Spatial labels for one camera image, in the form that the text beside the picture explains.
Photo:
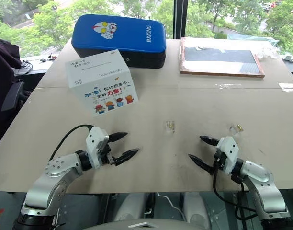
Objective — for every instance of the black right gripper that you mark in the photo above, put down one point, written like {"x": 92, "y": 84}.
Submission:
{"x": 219, "y": 163}

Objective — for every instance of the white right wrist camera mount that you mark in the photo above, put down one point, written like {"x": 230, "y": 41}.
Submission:
{"x": 230, "y": 149}

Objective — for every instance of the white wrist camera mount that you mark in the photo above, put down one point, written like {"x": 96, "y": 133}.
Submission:
{"x": 95, "y": 143}
{"x": 230, "y": 149}

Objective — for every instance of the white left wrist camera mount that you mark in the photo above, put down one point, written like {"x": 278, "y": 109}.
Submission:
{"x": 95, "y": 143}

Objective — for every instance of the wood framed board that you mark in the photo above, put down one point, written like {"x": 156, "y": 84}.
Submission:
{"x": 220, "y": 60}

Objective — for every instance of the black office chair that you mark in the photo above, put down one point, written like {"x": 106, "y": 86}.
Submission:
{"x": 5, "y": 72}

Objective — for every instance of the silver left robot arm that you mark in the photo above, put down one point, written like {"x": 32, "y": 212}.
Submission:
{"x": 53, "y": 182}

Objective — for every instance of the small grey block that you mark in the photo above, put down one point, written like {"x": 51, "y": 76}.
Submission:
{"x": 290, "y": 59}

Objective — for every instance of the clear tape strip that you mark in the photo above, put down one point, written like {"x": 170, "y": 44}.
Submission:
{"x": 289, "y": 87}

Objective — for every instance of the blue cartoon kick pad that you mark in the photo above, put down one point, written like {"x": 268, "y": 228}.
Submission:
{"x": 117, "y": 36}

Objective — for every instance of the white cartoon printed box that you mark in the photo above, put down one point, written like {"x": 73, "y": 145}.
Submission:
{"x": 96, "y": 72}

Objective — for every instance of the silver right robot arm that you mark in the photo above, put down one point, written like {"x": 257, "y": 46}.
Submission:
{"x": 263, "y": 189}

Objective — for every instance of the crumpled clear plastic bag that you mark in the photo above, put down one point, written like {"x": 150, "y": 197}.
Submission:
{"x": 268, "y": 51}

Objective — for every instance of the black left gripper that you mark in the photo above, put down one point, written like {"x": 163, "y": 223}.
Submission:
{"x": 105, "y": 154}

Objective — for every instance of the pale grey rounded shape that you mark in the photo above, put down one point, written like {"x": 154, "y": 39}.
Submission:
{"x": 196, "y": 208}
{"x": 132, "y": 206}

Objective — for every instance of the small red black clips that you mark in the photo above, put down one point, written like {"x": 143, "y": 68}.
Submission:
{"x": 48, "y": 58}

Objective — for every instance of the black window frame post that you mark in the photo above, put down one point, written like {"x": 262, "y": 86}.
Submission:
{"x": 180, "y": 19}

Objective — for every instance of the small clear object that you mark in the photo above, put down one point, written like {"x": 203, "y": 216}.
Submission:
{"x": 170, "y": 125}
{"x": 239, "y": 127}

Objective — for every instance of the grey robot torso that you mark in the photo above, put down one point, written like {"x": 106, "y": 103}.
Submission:
{"x": 146, "y": 224}

